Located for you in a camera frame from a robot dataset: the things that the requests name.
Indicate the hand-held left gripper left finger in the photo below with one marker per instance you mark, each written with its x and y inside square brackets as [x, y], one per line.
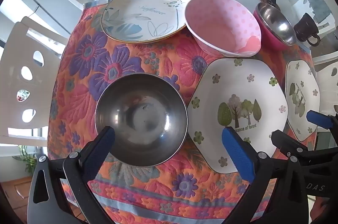
[101, 152]

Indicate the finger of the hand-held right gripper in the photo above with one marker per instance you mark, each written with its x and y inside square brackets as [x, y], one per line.
[286, 143]
[320, 119]

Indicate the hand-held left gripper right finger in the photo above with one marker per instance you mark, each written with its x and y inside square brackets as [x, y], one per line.
[237, 152]

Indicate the hexagonal leaf print plate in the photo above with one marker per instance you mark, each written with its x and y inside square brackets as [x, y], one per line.
[301, 81]

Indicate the plain stainless steel bowl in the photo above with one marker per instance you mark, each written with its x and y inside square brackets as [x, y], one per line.
[142, 107]

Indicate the hexagonal tree print plate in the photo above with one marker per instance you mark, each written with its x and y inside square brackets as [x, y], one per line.
[237, 86]

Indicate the red steel-lined bowl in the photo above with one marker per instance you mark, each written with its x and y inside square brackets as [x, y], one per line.
[277, 23]

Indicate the pink dotted bowl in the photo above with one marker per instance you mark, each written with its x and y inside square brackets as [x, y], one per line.
[219, 23]

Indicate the round leaf print plate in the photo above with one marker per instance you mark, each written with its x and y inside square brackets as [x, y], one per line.
[140, 12]

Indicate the floral orange tablecloth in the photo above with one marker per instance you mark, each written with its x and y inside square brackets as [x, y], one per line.
[87, 97]

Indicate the green potted plant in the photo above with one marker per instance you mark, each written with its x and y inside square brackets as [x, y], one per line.
[26, 160]

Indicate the brown mug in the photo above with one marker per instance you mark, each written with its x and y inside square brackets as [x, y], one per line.
[303, 26]

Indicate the grey-blue cloth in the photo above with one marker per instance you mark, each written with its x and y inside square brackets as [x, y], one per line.
[319, 8]

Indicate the white dining chair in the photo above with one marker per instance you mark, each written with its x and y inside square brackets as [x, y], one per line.
[298, 2]
[13, 68]

